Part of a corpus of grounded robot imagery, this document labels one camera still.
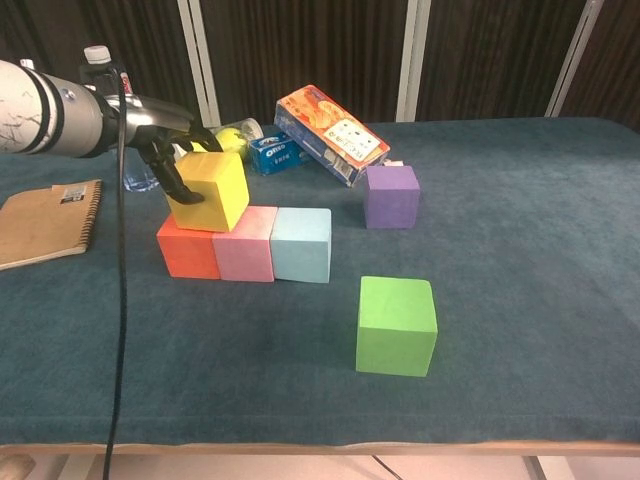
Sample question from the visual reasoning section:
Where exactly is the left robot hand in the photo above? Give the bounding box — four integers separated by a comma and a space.
99, 94, 225, 205

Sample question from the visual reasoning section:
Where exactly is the yellow foam cube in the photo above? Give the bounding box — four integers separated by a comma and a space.
166, 151, 251, 234

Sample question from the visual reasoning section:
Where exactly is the orange foam cube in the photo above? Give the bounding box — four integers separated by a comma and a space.
156, 217, 222, 280

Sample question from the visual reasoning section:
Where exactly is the light blue foam cube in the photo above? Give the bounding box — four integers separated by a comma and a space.
270, 207, 333, 285

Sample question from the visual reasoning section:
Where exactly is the green foam cube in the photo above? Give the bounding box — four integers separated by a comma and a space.
355, 275, 439, 379

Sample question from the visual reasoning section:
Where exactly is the clear plastic water bottle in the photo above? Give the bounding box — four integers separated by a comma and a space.
81, 44, 162, 194

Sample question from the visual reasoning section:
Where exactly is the clear tennis ball tube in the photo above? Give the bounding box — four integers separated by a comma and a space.
212, 117, 265, 157

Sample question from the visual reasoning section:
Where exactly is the blue Oreo box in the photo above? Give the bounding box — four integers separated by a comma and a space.
248, 130, 314, 175

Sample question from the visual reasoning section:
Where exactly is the brown spiral notebook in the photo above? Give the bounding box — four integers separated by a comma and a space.
0, 179, 104, 272

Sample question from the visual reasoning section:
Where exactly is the pink foam cube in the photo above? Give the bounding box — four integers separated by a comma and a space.
212, 205, 279, 283

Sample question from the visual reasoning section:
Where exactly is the orange cracker box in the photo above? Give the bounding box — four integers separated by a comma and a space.
273, 84, 391, 188

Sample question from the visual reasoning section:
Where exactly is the purple foam cube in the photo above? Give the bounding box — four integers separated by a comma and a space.
363, 165, 422, 231

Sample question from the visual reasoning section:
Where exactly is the dark blue tablecloth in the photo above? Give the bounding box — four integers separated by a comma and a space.
0, 117, 640, 446

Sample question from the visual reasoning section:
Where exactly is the white metal frame post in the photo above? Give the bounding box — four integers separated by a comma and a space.
544, 0, 606, 119
177, 0, 221, 129
397, 0, 434, 123

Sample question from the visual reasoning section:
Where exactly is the black left hand cable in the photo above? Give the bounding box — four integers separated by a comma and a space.
102, 69, 130, 480

